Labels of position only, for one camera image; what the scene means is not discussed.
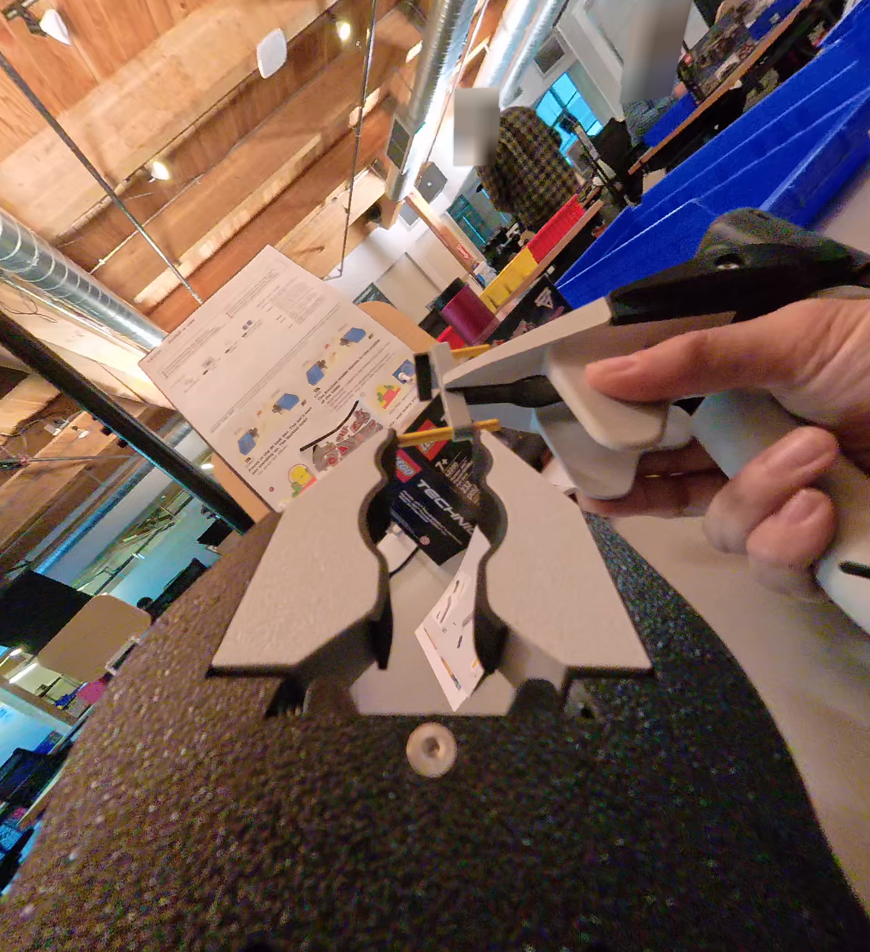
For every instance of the toy instruction booklet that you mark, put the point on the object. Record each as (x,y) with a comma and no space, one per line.
(446,639)

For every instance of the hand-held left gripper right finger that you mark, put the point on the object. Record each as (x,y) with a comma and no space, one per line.
(561,587)

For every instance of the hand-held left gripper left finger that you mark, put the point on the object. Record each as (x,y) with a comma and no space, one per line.
(308,587)

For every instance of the yellow plastic bin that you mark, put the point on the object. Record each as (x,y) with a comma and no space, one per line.
(513,279)

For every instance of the grey red sticker sheet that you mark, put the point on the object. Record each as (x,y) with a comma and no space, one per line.
(346,442)

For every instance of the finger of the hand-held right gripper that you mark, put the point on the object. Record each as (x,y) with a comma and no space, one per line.
(532,346)
(591,472)

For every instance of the ceiling spot lamp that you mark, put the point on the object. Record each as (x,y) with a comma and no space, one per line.
(158,169)
(343,30)
(55,26)

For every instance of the printed instruction sheet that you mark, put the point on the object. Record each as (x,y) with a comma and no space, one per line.
(256,357)

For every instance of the black metal pole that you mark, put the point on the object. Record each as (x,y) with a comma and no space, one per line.
(107,405)

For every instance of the magenta plastic bin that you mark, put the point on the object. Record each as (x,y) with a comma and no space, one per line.
(468,312)

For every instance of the silver ventilation duct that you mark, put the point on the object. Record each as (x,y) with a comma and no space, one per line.
(435,74)
(517,44)
(48,260)

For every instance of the person's right hand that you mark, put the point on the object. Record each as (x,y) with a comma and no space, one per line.
(814,357)

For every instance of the yellow toy axle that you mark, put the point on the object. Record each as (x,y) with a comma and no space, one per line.
(476,349)
(420,436)

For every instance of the black angled toy beam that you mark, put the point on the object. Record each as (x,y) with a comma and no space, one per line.
(422,375)

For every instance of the grey angled toy beam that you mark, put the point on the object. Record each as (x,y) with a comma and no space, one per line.
(459,416)

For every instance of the tan cardboard panel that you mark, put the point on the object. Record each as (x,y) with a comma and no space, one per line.
(93,636)

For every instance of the grey desk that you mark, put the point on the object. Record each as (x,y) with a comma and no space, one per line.
(814,706)

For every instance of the white ceiling access point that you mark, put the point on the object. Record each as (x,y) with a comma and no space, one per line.
(271,52)

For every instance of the black panel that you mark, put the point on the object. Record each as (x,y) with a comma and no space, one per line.
(26,610)

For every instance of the black toy set box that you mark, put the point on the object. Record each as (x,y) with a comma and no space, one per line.
(435,513)

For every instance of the blue plastic bin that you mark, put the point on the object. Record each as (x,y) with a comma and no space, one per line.
(866,44)
(740,193)

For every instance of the red plastic bin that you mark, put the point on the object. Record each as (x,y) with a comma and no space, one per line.
(554,227)

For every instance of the wooden display board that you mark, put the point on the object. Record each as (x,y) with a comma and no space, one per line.
(405,327)

